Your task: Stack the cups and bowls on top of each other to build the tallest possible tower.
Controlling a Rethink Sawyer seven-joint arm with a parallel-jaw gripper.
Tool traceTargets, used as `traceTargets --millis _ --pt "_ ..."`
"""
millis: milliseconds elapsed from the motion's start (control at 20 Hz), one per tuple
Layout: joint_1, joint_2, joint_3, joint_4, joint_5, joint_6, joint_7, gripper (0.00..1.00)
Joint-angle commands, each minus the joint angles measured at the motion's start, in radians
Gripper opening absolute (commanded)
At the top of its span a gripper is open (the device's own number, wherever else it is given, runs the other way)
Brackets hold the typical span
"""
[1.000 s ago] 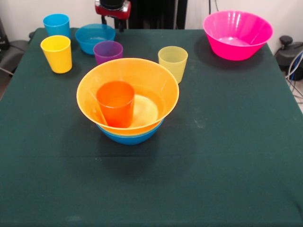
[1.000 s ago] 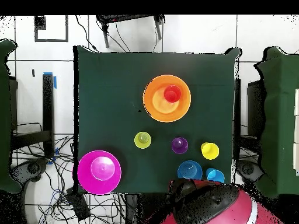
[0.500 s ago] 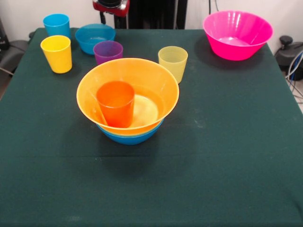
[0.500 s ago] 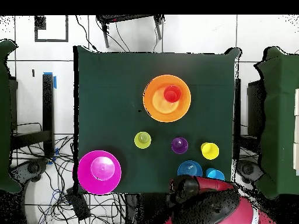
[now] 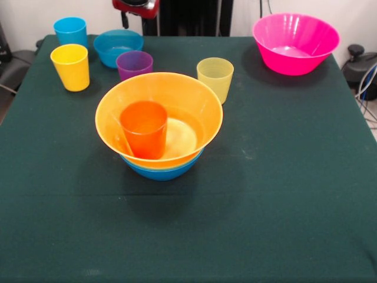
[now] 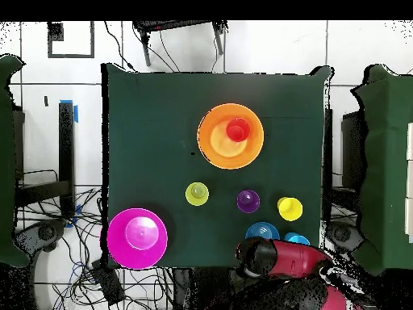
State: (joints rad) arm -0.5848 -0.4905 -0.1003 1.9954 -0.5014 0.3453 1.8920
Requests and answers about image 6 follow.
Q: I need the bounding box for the small blue bowl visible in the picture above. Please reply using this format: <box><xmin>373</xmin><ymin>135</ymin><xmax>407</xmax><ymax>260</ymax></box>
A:
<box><xmin>244</xmin><ymin>221</ymin><xmax>281</xmax><ymax>241</ymax></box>

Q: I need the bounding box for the pink bowl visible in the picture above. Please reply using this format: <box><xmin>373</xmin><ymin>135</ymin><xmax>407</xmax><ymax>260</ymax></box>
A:
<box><xmin>106</xmin><ymin>207</ymin><xmax>169</xmax><ymax>270</ymax></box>

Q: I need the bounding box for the orange bowl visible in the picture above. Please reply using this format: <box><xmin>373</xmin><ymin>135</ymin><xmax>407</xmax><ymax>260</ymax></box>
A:
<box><xmin>196</xmin><ymin>103</ymin><xmax>265</xmax><ymax>170</ymax></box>

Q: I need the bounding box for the red cup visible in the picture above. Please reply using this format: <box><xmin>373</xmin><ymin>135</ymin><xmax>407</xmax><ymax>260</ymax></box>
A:
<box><xmin>225</xmin><ymin>117</ymin><xmax>252</xmax><ymax>143</ymax></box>

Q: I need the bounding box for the blue cup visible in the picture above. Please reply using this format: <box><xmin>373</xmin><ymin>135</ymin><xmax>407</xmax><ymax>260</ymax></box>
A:
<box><xmin>283</xmin><ymin>232</ymin><xmax>311</xmax><ymax>246</ymax></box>

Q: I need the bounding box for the purple cup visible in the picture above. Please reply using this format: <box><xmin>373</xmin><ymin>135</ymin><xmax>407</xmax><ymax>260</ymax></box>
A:
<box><xmin>236</xmin><ymin>189</ymin><xmax>261</xmax><ymax>214</ymax></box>

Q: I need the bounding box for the pale translucent yellow cup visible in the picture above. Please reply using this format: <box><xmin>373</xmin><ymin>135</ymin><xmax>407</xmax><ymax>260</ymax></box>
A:
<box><xmin>185</xmin><ymin>182</ymin><xmax>210</xmax><ymax>207</ymax></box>

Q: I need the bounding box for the black floor box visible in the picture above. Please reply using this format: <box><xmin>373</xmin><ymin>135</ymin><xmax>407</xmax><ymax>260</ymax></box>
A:
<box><xmin>90</xmin><ymin>259</ymin><xmax>126</xmax><ymax>306</ymax></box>

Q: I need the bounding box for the neighbouring green cloth table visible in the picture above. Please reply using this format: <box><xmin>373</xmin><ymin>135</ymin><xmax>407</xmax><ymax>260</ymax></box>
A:
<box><xmin>0</xmin><ymin>54</ymin><xmax>31</xmax><ymax>268</ymax></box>
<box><xmin>350</xmin><ymin>64</ymin><xmax>413</xmax><ymax>276</ymax></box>

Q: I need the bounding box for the dark green tablecloth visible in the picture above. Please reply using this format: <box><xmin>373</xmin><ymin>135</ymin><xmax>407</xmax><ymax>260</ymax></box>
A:
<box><xmin>100</xmin><ymin>62</ymin><xmax>333</xmax><ymax>270</ymax></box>

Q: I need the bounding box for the blue tape strip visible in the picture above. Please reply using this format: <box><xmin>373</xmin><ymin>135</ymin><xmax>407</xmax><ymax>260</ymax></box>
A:
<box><xmin>59</xmin><ymin>98</ymin><xmax>79</xmax><ymax>124</ymax></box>

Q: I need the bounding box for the black stool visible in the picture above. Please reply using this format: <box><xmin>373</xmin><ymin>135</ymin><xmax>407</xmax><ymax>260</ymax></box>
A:
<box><xmin>132</xmin><ymin>20</ymin><xmax>229</xmax><ymax>68</ymax></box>

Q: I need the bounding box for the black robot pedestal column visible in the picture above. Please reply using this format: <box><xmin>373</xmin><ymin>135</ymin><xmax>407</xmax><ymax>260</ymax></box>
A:
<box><xmin>172</xmin><ymin>266</ymin><xmax>240</xmax><ymax>310</ymax></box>

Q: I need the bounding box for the grey robot pedestal foot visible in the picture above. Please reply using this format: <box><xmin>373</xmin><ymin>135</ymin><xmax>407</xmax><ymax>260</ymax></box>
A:
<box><xmin>325</xmin><ymin>220</ymin><xmax>367</xmax><ymax>256</ymax></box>
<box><xmin>14</xmin><ymin>219</ymin><xmax>67</xmax><ymax>254</ymax></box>

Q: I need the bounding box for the tangle of floor cables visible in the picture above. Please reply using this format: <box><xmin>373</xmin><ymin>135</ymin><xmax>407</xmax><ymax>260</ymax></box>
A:
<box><xmin>15</xmin><ymin>169</ymin><xmax>175</xmax><ymax>310</ymax></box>

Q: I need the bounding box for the black table frame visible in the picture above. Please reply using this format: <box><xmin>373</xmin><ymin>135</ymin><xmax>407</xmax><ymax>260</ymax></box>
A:
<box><xmin>14</xmin><ymin>101</ymin><xmax>77</xmax><ymax>219</ymax></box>

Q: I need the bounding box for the black floor cable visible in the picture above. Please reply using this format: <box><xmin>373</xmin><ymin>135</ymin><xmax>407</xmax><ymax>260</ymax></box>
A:
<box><xmin>102</xmin><ymin>20</ymin><xmax>138</xmax><ymax>73</ymax></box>

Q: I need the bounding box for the black floor frame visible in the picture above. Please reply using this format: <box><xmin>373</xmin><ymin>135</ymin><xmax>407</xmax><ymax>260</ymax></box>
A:
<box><xmin>47</xmin><ymin>21</ymin><xmax>95</xmax><ymax>60</ymax></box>

